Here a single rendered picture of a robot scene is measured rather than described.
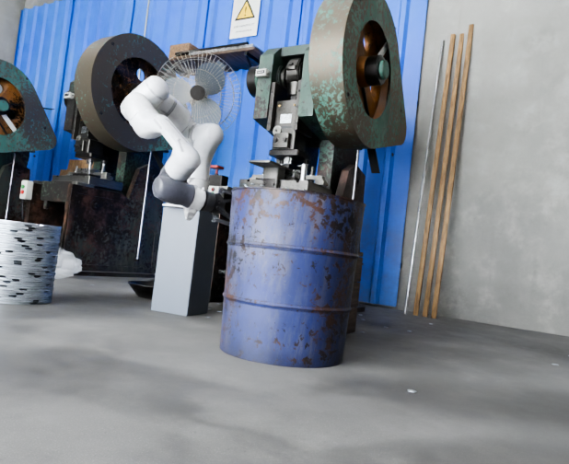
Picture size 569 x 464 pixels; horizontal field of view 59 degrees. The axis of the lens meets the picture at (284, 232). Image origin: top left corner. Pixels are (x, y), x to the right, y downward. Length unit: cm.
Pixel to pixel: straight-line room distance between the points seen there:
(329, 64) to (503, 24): 183
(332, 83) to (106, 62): 176
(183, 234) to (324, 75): 101
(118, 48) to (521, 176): 284
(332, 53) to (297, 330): 150
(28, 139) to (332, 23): 355
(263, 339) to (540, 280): 250
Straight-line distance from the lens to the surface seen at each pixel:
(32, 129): 543
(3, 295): 217
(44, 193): 412
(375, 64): 278
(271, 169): 276
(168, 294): 222
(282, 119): 292
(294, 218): 137
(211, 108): 351
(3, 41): 763
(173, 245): 221
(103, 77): 370
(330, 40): 254
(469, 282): 367
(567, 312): 361
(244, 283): 142
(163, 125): 188
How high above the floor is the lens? 30
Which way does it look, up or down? 3 degrees up
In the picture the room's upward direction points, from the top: 6 degrees clockwise
